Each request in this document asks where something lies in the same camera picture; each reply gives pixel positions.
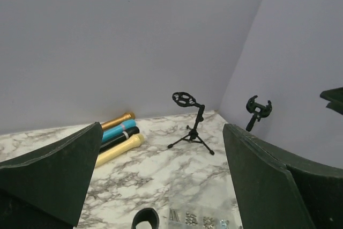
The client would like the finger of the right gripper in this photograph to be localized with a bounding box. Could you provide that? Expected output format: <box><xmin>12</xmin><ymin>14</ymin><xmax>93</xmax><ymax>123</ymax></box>
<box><xmin>320</xmin><ymin>87</ymin><xmax>343</xmax><ymax>115</ymax></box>

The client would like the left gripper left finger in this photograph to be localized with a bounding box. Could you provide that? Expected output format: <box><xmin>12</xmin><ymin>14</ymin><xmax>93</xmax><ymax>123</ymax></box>
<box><xmin>1</xmin><ymin>122</ymin><xmax>103</xmax><ymax>228</ymax></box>

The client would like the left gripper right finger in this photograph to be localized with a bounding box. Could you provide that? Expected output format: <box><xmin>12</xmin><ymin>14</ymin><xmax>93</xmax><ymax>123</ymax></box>
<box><xmin>223</xmin><ymin>124</ymin><xmax>342</xmax><ymax>228</ymax></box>

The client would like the black shock-mount round-base stand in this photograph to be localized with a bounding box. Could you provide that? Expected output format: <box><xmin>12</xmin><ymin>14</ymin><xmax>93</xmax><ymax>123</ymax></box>
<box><xmin>246</xmin><ymin>95</ymin><xmax>272</xmax><ymax>132</ymax></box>

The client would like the blue microphone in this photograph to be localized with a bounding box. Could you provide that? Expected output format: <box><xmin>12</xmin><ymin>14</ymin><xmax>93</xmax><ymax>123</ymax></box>
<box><xmin>101</xmin><ymin>119</ymin><xmax>136</xmax><ymax>143</ymax></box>

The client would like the cream microphone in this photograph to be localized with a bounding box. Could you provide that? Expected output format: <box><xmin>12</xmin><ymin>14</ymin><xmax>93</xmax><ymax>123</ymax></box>
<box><xmin>95</xmin><ymin>134</ymin><xmax>145</xmax><ymax>168</ymax></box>

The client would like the black round-base clip stand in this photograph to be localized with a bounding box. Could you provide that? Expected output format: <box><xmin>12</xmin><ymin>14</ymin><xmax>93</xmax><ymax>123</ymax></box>
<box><xmin>131</xmin><ymin>208</ymin><xmax>160</xmax><ymax>229</ymax></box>

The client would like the black microphone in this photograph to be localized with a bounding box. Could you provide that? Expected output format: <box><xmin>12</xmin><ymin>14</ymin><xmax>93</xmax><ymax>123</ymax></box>
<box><xmin>99</xmin><ymin>127</ymin><xmax>140</xmax><ymax>153</ymax></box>

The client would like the gold microphone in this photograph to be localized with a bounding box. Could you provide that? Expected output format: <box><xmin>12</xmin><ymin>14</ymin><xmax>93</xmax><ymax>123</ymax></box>
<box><xmin>101</xmin><ymin>112</ymin><xmax>136</xmax><ymax>131</ymax></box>

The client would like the black tripod microphone stand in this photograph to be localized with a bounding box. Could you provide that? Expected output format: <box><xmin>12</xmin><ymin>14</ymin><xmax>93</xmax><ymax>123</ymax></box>
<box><xmin>167</xmin><ymin>91</ymin><xmax>215</xmax><ymax>156</ymax></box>

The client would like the clear plastic screw box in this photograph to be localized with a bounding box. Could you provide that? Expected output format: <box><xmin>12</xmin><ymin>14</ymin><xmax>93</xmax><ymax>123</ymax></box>
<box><xmin>167</xmin><ymin>199</ymin><xmax>243</xmax><ymax>229</ymax></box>

